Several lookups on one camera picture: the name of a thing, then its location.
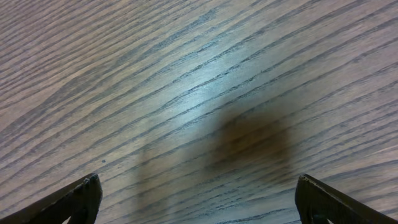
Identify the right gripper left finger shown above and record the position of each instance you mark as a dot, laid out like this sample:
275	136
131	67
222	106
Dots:
77	202

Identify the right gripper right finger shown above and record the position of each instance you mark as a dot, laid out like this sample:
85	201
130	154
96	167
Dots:
317	202

